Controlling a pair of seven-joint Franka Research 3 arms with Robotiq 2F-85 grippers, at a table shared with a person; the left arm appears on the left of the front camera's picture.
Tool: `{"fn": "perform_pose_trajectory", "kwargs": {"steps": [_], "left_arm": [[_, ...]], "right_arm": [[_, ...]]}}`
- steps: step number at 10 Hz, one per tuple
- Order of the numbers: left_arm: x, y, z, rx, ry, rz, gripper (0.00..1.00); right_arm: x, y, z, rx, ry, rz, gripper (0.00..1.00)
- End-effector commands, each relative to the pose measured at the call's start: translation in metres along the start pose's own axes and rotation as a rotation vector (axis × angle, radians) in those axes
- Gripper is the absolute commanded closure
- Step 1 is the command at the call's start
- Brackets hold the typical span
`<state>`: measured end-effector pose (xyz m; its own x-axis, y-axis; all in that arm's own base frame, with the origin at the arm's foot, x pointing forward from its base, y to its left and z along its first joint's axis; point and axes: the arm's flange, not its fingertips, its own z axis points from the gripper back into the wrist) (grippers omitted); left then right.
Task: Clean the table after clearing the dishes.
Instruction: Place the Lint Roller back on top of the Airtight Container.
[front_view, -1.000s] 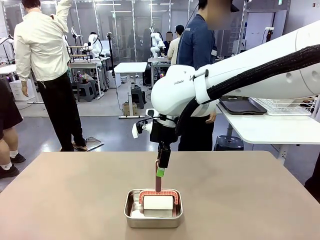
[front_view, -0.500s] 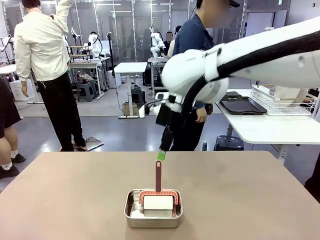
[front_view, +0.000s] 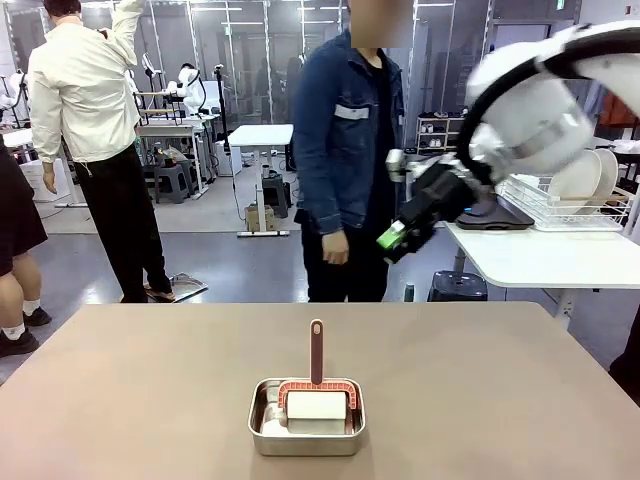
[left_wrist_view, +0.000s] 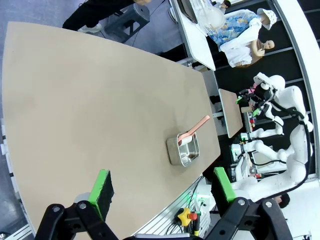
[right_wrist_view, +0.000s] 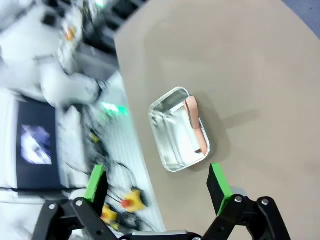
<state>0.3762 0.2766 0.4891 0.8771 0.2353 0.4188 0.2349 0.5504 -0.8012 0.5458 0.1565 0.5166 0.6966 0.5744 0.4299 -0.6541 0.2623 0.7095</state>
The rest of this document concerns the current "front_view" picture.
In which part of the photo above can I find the person in denim jacket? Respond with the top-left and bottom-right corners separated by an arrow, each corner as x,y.
292,0 -> 407,304

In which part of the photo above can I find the white background desk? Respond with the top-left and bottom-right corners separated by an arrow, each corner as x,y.
133,117 -> 217,197

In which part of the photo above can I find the person in black clothes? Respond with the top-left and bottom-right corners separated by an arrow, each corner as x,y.
0,134 -> 54,359

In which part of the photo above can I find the person's right forearm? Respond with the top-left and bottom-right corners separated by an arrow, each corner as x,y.
298,169 -> 347,237

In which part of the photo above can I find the white wire dish rack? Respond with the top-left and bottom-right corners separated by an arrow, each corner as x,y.
497,172 -> 632,233

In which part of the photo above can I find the dark blue plastic stool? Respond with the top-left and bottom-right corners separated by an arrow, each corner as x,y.
428,270 -> 489,303

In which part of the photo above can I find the small white standing table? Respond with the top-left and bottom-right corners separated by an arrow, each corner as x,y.
227,123 -> 295,238

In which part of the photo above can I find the stainless steel rectangular tray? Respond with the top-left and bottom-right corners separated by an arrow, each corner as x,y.
248,377 -> 367,457

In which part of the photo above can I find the person's right hand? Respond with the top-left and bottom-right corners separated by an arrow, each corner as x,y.
321,229 -> 350,266

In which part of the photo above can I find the steel mannequin base plate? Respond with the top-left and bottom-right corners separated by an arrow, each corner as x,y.
144,272 -> 209,304

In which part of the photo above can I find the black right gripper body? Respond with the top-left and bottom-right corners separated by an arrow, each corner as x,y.
399,162 -> 484,241

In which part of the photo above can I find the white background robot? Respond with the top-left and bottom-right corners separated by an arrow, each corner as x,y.
167,63 -> 207,119

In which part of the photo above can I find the mannequin in white jacket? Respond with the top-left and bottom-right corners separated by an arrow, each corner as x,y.
27,0 -> 177,304

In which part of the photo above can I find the black tripod stand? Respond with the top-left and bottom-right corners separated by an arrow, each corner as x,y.
212,63 -> 237,177

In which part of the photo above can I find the grey plastic stool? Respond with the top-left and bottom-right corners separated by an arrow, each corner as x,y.
151,162 -> 200,204

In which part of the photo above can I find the white shoe rack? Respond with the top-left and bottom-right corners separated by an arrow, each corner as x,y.
415,114 -> 467,155

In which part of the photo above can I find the orange hanging jacket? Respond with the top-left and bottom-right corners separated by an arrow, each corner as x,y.
599,93 -> 640,127

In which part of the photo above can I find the white side table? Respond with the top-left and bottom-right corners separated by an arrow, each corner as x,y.
443,219 -> 640,332

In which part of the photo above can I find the cardboard box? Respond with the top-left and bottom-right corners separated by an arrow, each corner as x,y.
244,203 -> 277,233

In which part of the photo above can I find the black braided cable sleeve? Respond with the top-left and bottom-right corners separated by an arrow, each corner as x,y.
457,29 -> 640,194

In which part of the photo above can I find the lint roller with brown handle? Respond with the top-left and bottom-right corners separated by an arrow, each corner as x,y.
277,319 -> 362,425

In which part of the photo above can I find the black background stool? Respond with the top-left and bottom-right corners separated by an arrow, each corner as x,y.
262,174 -> 292,219

